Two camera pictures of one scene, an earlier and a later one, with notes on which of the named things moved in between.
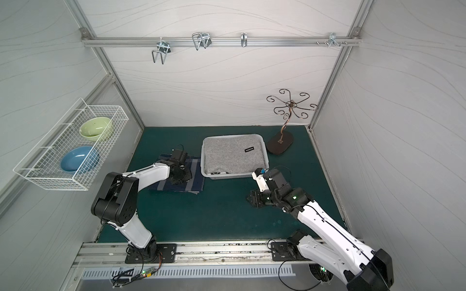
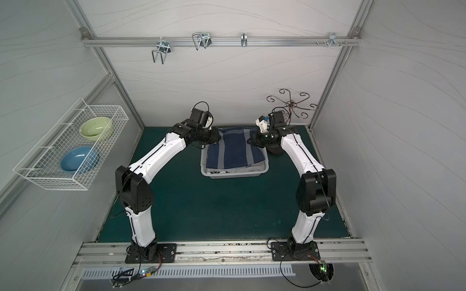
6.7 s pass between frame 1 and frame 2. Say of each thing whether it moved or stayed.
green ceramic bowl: stayed
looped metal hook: stayed
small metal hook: stayed
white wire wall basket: stayed
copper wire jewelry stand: stayed
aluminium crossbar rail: stayed
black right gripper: moved
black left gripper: moved
